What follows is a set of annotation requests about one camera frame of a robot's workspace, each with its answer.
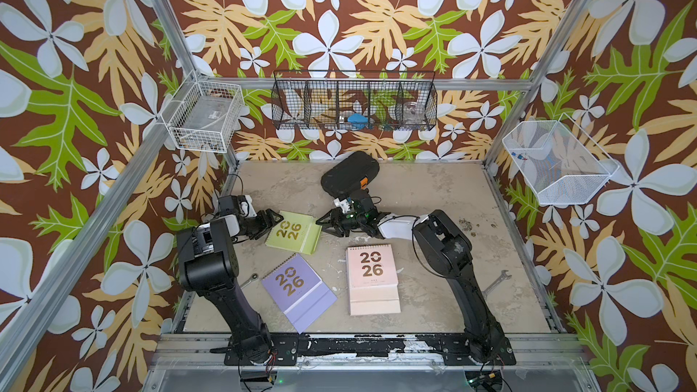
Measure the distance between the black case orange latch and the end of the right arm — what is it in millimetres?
153

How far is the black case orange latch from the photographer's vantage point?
3.51ft

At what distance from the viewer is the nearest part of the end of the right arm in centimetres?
82
